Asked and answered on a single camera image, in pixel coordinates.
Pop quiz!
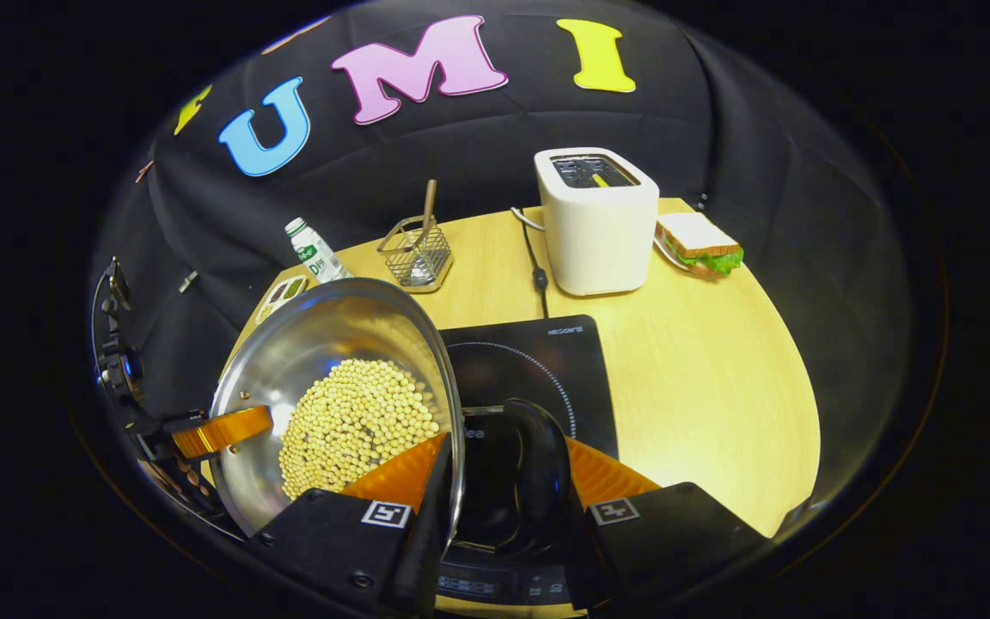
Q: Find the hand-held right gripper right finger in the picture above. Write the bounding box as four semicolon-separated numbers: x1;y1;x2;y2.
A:
559;436;773;613

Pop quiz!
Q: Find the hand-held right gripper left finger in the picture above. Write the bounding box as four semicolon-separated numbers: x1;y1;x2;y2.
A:
246;432;455;618

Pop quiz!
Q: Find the stainless steel pot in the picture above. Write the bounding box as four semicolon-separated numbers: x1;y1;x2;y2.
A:
208;277;579;555

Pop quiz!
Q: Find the black induction cooktop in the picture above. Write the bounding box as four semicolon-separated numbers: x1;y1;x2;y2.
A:
437;314;620;607

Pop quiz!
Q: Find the pile of yellow soybeans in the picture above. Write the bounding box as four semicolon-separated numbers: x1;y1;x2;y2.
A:
278;359;442;499

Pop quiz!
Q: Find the white divided sauce dish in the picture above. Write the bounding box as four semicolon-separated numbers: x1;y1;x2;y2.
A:
254;273;311;326

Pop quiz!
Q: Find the white drink bottle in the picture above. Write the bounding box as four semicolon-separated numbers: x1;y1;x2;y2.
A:
284;217;350;285

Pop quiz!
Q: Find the small white plate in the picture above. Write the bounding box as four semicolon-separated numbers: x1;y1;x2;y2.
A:
653;234;694;274

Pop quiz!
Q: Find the white toaster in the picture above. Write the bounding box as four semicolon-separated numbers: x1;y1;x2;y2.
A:
534;147;660;297

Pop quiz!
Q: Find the sandwich with lettuce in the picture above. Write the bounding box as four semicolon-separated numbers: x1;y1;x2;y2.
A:
656;212;745;277

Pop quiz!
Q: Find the wire mesh utensil holder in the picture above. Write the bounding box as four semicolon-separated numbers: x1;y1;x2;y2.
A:
376;215;454;293

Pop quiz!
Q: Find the toaster power cable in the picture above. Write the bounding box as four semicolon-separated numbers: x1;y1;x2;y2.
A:
510;206;550;319

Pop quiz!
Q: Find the wooden handled spoon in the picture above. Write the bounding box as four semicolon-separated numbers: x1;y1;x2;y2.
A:
409;179;438;285

